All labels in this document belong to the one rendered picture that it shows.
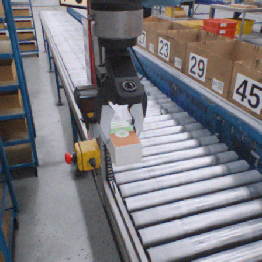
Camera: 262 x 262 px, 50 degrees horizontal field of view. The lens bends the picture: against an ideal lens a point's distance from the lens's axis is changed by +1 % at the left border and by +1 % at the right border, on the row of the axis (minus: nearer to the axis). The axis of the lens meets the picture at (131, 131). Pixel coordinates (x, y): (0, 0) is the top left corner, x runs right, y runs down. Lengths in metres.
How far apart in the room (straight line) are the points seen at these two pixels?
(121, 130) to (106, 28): 0.21
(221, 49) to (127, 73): 1.22
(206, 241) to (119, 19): 0.58
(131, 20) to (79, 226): 1.52
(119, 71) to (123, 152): 0.16
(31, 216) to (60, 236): 0.27
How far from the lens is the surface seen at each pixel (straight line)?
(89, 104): 0.71
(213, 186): 0.98
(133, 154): 0.55
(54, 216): 1.95
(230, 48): 1.70
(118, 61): 0.50
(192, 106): 1.47
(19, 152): 2.39
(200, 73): 1.43
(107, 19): 0.49
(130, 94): 0.45
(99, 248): 1.73
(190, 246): 0.78
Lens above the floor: 1.34
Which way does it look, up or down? 29 degrees down
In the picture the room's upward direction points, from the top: straight up
